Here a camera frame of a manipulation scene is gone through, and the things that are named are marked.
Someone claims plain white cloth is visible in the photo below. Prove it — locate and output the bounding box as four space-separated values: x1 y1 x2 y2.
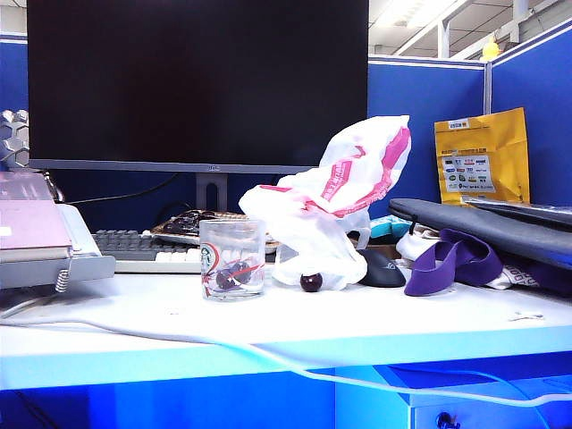
394 224 449 270

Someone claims silver metal book stand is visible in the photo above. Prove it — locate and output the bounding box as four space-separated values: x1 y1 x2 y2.
0 201 118 294

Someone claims grey and white keyboard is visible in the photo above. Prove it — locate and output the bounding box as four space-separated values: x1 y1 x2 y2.
91 229 279 274

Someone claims teal patterned item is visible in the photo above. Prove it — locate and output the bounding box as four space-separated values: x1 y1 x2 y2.
369 214 415 240

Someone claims clear printed drinking glass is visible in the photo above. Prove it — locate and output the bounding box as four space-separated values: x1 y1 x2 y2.
198 218 268 303

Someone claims grey hexagon pattern object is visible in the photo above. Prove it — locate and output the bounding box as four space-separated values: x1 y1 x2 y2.
0 108 31 171

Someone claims black computer monitor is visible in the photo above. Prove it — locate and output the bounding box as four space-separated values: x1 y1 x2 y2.
26 0 370 175

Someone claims white cable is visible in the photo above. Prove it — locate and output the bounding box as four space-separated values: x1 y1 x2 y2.
0 294 51 320
0 315 572 409

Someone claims yellow rubber duck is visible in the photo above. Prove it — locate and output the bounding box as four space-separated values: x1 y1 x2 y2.
479 36 501 63

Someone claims blue drawer cabinet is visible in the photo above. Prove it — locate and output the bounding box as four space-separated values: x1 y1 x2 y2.
334 364 572 429

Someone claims white printed cloth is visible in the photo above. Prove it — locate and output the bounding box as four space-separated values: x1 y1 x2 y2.
484 263 526 291

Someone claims white pink-print plastic bag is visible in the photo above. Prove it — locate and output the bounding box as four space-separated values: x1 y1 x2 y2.
238 114 413 236

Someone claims black computer mouse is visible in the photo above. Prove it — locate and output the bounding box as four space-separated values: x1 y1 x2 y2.
355 248 408 289

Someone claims yellow printed paper bag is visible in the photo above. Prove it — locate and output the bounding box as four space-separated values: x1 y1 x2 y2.
433 106 533 208

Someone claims silver foil pouch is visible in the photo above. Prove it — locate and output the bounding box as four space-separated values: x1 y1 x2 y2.
461 194 572 227

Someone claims black cable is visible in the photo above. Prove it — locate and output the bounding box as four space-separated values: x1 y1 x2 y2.
62 172 181 206

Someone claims purple fabric band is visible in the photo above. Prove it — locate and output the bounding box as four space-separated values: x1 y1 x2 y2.
403 228 506 298

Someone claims gold foil cherry tray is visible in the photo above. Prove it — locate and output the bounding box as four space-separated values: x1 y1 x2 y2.
149 208 281 248

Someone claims blue cable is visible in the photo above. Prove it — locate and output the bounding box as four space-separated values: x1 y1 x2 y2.
384 366 555 429

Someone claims grey monitor stand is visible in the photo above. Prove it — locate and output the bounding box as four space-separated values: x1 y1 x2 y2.
195 172 229 214

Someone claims dark grey laptop sleeve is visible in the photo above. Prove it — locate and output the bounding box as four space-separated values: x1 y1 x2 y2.
387 198 572 272

